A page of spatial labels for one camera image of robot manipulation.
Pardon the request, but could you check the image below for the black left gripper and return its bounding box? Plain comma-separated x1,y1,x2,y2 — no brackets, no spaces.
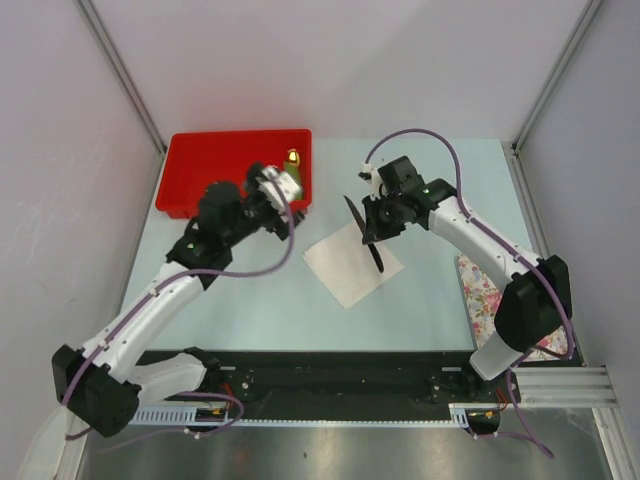
223,163,304,248

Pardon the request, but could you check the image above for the black plastic knife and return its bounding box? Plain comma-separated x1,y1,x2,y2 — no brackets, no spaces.
343,195,385,273

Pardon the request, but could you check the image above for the white paper napkin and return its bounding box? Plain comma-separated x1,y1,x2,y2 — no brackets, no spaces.
303,221,404,309

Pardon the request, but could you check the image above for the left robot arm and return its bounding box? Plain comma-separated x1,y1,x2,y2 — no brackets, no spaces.
52,163,304,437

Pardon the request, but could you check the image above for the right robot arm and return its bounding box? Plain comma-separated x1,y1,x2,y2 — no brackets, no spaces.
359,156,572,401

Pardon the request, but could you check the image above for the red plastic bin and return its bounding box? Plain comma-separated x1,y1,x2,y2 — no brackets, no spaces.
155,129,313,219

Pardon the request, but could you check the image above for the floral tray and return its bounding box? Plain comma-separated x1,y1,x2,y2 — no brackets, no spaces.
454,254,568,363

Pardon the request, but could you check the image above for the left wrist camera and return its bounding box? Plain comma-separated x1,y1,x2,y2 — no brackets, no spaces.
258,166,303,208

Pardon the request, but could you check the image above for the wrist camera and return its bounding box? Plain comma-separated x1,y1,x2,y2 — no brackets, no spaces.
358,162,382,194
258,166,303,208

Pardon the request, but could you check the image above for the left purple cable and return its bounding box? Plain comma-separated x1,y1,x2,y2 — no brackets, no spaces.
59,174,296,451

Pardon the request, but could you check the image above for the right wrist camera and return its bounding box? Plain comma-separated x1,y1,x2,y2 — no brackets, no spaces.
358,162,382,194

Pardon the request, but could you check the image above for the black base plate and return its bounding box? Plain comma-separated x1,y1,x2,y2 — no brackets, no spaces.
198,351,520,423

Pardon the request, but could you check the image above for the white cable duct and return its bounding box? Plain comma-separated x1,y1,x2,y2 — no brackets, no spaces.
134,403,474,429

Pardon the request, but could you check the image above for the aluminium frame rail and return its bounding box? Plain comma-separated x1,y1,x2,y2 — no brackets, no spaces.
515,366,618,408

